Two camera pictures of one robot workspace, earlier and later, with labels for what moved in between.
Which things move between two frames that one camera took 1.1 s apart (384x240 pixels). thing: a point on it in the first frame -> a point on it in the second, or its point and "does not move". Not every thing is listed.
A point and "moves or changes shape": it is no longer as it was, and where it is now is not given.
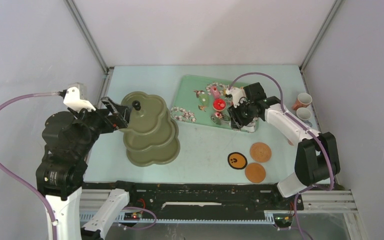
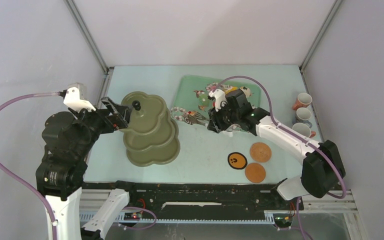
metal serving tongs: (251, 127) moves or changes shape
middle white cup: (304, 114) does not move
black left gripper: (119, 118) does not move
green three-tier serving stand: (151, 138) does not move
